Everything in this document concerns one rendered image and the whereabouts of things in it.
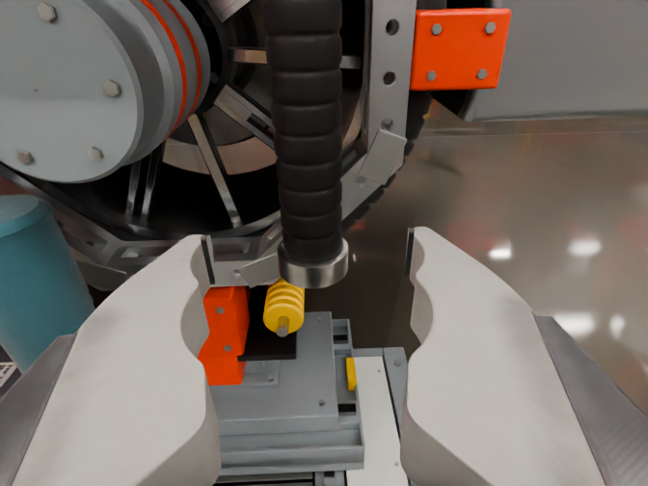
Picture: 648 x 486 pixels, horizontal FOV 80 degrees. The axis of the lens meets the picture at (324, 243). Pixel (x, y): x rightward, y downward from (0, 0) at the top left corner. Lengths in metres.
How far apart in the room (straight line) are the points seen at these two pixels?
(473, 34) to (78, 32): 0.32
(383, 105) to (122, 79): 0.24
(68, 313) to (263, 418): 0.46
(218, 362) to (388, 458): 0.47
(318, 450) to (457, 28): 0.72
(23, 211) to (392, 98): 0.36
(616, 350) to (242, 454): 1.10
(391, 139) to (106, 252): 0.38
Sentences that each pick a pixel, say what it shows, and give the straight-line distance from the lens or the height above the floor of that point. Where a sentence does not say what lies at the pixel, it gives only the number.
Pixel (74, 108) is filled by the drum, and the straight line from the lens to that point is 0.31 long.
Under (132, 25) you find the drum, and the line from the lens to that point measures 0.32.
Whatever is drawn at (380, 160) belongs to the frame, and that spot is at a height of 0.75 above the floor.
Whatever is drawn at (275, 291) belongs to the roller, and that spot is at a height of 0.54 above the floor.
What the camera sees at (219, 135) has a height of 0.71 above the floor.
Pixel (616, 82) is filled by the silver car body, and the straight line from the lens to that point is 0.70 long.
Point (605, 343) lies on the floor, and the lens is 1.48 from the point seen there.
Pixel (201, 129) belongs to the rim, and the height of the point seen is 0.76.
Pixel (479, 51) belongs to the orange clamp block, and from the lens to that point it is 0.44.
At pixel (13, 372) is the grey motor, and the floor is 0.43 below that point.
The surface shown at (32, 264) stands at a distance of 0.44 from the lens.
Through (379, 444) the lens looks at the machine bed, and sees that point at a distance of 0.96.
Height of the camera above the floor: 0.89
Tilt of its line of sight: 31 degrees down
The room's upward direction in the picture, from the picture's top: 2 degrees counter-clockwise
